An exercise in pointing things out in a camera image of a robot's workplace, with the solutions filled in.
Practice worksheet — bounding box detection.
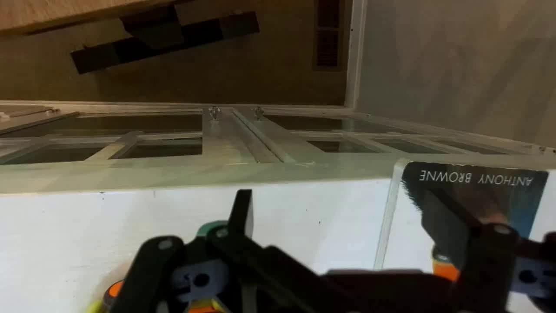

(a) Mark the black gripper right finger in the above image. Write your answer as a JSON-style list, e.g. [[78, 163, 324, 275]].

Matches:
[[418, 189, 556, 313]]

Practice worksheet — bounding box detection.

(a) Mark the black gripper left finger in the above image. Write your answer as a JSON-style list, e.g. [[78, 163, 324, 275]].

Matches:
[[123, 188, 326, 313]]

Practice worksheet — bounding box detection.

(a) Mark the orange yellow toy car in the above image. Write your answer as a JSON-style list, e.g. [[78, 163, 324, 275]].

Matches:
[[90, 278, 126, 313]]

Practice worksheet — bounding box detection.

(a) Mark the Anthony Browne picture book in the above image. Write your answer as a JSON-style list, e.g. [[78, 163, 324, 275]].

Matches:
[[397, 160, 550, 257]]

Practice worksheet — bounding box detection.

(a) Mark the white glass door cabinet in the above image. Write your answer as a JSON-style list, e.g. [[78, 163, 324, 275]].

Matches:
[[0, 101, 556, 313]]

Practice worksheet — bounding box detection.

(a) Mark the wooden table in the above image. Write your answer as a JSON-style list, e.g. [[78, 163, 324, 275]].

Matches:
[[0, 0, 180, 35]]

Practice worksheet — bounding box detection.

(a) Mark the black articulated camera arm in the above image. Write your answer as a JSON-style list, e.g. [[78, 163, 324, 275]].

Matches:
[[67, 5, 260, 75]]

